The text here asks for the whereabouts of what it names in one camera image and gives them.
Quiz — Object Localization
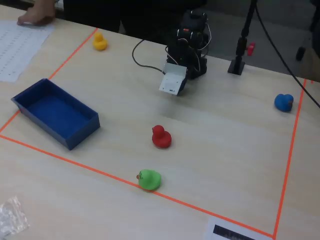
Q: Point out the yellow rubber duck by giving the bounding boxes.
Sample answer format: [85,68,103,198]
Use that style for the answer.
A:
[92,32,109,52]

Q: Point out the orange tape strip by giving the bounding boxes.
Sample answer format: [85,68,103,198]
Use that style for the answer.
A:
[0,134,275,238]
[272,78,308,239]
[0,27,99,133]

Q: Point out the white paper with black bar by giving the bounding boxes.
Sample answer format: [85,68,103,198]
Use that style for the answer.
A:
[202,216,274,240]

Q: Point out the blue rubber duck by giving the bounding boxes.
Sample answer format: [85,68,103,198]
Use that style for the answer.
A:
[274,93,295,113]

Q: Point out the person dark clothing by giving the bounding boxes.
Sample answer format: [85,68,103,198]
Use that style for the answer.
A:
[63,0,208,42]

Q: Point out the black camera stand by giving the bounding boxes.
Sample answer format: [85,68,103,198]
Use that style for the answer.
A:
[227,0,259,76]

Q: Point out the long black stand cable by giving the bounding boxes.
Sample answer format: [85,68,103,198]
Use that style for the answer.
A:
[254,0,320,109]

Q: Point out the white gripper camera box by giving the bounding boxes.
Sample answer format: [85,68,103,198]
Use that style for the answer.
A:
[159,62,188,96]

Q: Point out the bare person hand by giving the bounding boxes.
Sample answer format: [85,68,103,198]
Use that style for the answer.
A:
[16,0,56,26]

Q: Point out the red white servo wires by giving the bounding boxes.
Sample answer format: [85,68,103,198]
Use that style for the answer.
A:
[174,22,214,72]

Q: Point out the clear plastic bag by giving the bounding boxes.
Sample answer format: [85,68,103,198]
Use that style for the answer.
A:
[0,196,31,238]

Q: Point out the white printed table sheet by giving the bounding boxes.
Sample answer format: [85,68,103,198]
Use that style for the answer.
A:
[0,19,56,83]

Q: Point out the green rubber duck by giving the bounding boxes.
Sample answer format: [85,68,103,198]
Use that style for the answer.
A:
[136,169,162,192]

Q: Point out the red rubber duck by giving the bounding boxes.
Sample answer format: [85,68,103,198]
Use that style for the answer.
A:
[151,124,173,149]

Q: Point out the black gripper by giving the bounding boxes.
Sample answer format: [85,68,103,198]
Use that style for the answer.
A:
[180,71,189,96]

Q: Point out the black camera cable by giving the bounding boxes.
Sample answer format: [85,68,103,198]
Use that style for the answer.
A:
[131,38,167,76]

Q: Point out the blue rectangular plastic box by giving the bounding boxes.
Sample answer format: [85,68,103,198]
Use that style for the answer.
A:
[10,78,101,151]

